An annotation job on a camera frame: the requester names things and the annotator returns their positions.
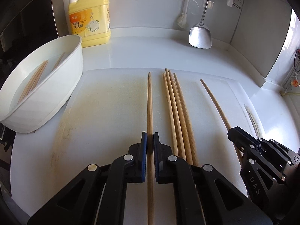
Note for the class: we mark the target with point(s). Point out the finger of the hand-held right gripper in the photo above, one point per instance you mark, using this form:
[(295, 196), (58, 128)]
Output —
[(255, 166), (241, 134)]

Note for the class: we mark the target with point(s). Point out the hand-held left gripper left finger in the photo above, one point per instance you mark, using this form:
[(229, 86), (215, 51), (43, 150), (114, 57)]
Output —
[(144, 159)]

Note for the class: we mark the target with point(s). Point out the metal spatula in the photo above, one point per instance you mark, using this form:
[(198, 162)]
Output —
[(200, 37)]

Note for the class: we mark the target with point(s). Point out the white dish brush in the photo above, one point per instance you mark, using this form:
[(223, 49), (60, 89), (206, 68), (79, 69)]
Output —
[(181, 21)]

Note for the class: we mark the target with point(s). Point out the white plastic cutting board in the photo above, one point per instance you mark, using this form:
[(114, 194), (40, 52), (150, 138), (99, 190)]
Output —
[(105, 121)]

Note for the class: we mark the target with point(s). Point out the black range hood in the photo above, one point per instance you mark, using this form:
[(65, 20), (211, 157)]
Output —
[(28, 16)]

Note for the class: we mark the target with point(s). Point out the white round basin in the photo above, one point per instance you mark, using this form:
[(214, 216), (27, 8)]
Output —
[(46, 103)]

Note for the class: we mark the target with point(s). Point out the bundle of wooden chopsticks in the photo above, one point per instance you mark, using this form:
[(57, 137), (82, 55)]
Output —
[(178, 121)]

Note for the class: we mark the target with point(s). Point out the wooden chopstick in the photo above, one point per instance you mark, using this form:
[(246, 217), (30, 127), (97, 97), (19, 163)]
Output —
[(34, 79), (58, 61), (214, 101), (31, 79), (150, 103), (37, 79)]

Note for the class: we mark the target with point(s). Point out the yellow dish soap bottle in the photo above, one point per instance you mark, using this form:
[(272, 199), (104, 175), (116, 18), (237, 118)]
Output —
[(91, 16)]

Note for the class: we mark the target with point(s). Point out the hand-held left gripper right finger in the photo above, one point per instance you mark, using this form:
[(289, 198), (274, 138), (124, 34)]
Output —
[(156, 159)]

